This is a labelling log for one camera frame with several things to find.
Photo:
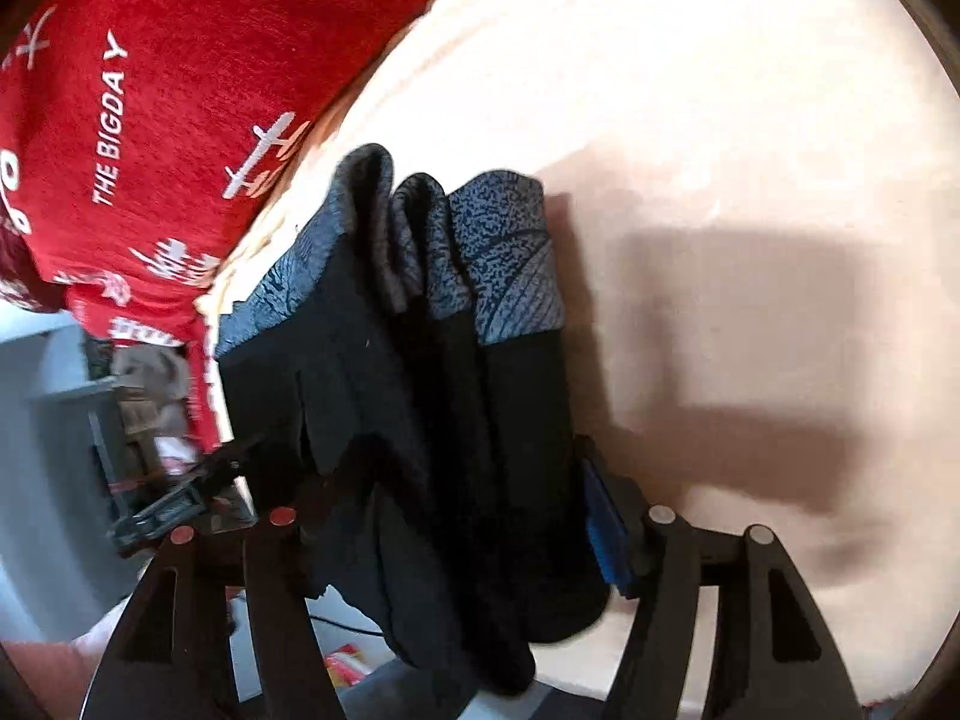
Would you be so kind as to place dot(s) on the beige bed sheet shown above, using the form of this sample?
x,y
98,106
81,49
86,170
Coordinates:
x,y
712,202

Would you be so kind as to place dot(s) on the dark pants with patterned waistband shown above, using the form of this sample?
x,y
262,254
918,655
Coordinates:
x,y
420,405

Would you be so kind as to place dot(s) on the colourful packets on floor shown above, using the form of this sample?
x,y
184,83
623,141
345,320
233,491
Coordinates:
x,y
349,667

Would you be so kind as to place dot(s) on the person's left forearm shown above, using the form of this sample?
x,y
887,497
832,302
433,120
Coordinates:
x,y
45,679

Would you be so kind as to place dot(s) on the brown cloth bundle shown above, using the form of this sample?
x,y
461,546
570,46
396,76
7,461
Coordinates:
x,y
154,397

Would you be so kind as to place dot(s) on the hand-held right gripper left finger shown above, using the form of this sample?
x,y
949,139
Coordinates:
x,y
281,577

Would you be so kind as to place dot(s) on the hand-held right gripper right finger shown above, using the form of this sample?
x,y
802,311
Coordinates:
x,y
604,540

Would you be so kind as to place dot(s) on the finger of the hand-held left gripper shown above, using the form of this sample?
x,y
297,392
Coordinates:
x,y
229,457

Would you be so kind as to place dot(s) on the red printed blanket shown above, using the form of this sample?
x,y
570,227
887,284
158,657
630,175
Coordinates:
x,y
150,127

